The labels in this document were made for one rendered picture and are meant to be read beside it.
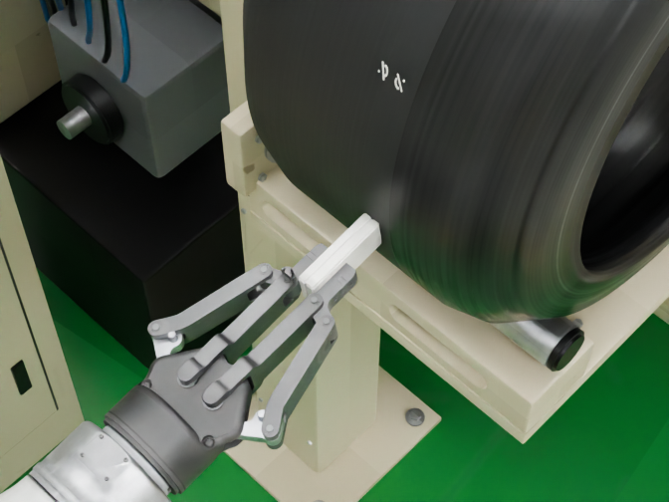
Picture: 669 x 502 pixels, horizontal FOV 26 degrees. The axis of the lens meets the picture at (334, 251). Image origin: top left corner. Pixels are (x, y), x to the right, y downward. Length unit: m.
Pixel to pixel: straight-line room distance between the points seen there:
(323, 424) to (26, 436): 0.44
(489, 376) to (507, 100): 0.45
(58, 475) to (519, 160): 0.36
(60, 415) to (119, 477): 1.23
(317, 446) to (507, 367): 0.84
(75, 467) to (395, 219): 0.28
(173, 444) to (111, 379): 1.32
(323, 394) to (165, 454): 1.01
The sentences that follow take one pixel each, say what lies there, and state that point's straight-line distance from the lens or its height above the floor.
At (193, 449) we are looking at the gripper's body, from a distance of 0.98.
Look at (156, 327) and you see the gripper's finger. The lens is 1.03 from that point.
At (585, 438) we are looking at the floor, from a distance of 2.25.
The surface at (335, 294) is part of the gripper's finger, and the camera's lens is 1.02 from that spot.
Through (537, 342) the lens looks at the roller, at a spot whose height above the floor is 0.91.
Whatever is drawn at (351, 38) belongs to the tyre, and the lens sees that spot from 0.96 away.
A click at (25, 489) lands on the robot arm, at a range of 0.98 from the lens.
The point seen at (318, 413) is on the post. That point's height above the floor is 0.20.
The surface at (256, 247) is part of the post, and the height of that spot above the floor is 0.52.
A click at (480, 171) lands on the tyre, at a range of 0.93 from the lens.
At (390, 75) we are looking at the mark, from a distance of 0.94.
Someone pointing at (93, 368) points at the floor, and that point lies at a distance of 2.30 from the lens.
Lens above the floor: 1.99
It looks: 56 degrees down
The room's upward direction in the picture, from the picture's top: straight up
